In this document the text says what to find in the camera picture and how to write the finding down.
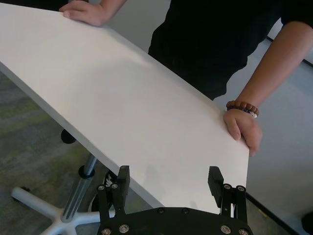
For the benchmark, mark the person right hand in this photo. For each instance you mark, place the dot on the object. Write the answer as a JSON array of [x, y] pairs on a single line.
[[88, 12]]

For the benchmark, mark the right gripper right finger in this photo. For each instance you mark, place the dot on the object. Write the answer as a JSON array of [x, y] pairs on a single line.
[[216, 183]]

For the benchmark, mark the white star table base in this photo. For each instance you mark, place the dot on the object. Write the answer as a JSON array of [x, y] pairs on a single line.
[[49, 215]]

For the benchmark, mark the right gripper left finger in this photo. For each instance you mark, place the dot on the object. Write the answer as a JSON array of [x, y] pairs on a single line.
[[122, 186]]

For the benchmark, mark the person left hand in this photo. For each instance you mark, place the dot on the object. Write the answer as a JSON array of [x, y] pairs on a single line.
[[249, 132]]

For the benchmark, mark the person black shirt torso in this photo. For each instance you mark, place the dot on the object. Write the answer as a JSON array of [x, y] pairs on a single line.
[[207, 36]]

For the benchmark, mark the black bag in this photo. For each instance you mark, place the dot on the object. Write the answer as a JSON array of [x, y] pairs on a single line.
[[308, 219]]

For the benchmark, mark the white rectangular table top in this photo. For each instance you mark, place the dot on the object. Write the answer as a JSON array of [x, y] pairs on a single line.
[[110, 98]]

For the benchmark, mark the person left forearm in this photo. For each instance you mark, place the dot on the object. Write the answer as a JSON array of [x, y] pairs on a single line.
[[276, 68]]

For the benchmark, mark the person right forearm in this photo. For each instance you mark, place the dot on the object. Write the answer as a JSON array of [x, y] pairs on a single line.
[[112, 5]]

